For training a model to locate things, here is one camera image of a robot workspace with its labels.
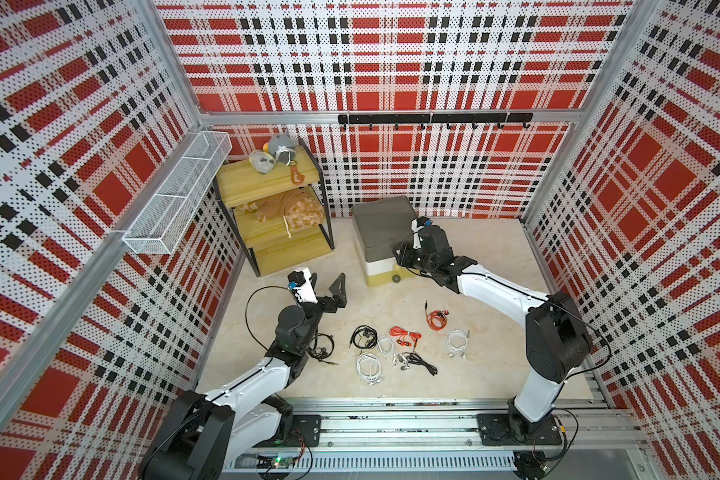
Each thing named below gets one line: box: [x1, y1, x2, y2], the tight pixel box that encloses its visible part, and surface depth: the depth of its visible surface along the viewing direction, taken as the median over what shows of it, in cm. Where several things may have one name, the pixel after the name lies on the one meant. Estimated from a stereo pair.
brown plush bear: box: [235, 189, 325, 228], surface depth 91 cm
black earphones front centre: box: [401, 352, 438, 376], surface depth 87 cm
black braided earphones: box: [349, 325, 378, 349], surface depth 92 cm
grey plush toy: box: [268, 127, 296, 166], surface depth 88 cm
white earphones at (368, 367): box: [356, 352, 381, 386], surface depth 85 cm
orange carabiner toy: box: [290, 163, 305, 185], surface depth 88 cm
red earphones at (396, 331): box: [389, 326, 422, 351], surface depth 92 cm
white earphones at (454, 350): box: [447, 329, 471, 359], surface depth 88 cm
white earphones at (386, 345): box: [377, 335, 408, 367], surface depth 88 cm
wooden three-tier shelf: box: [212, 136, 335, 277], surface depth 92 cm
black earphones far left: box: [308, 333, 339, 365], surface depth 89 cm
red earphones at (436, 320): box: [425, 300, 449, 331], surface depth 96 cm
